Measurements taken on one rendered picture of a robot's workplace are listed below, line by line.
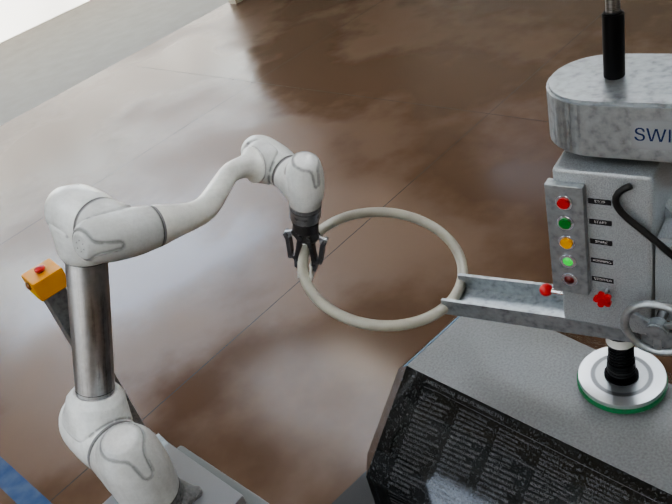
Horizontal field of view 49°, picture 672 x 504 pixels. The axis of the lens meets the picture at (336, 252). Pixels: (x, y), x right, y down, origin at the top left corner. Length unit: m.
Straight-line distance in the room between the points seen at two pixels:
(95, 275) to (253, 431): 1.72
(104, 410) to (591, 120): 1.35
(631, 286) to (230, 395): 2.32
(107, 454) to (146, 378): 2.05
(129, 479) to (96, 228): 0.62
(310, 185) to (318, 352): 1.79
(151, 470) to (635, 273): 1.20
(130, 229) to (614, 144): 1.01
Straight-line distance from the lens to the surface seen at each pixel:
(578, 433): 1.99
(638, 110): 1.47
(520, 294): 2.06
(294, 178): 1.96
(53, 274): 2.86
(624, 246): 1.65
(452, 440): 2.13
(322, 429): 3.31
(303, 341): 3.74
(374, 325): 1.98
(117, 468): 1.91
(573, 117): 1.52
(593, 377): 2.06
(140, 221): 1.69
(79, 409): 2.03
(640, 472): 1.93
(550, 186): 1.59
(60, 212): 1.80
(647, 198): 1.56
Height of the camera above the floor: 2.41
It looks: 34 degrees down
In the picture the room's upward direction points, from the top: 16 degrees counter-clockwise
